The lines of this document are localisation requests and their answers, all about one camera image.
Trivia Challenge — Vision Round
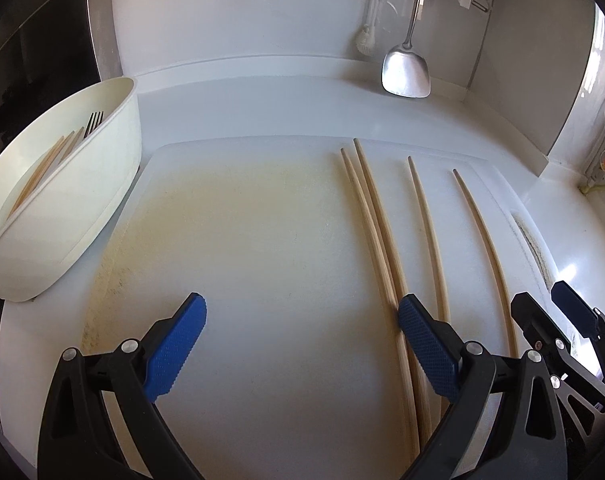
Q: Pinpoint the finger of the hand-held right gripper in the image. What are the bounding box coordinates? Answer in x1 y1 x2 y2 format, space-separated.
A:
551 280 605 388
511 291 605 413

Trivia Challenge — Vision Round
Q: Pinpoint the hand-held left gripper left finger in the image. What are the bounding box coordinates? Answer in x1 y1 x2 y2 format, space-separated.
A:
37 291 208 480

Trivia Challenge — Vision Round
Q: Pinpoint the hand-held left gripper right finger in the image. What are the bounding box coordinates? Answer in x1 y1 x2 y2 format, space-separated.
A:
397 293 568 480

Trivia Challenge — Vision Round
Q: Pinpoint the white plastic basin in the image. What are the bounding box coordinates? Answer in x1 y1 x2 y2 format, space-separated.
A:
0 76 144 304

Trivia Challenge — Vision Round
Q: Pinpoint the metal fork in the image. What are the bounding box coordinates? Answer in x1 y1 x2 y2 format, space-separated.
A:
83 111 105 140

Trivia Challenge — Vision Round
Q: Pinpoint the white plastic cutting board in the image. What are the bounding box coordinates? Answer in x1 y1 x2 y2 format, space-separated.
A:
79 135 566 480

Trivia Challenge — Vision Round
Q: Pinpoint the metal spatula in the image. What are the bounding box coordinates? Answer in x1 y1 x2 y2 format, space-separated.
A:
381 0 433 100

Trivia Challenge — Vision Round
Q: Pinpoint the white bottle brush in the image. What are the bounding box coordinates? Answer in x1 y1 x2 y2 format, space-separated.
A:
355 0 386 56

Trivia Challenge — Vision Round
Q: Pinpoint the black range hood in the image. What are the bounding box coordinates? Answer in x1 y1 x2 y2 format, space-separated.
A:
0 0 99 128

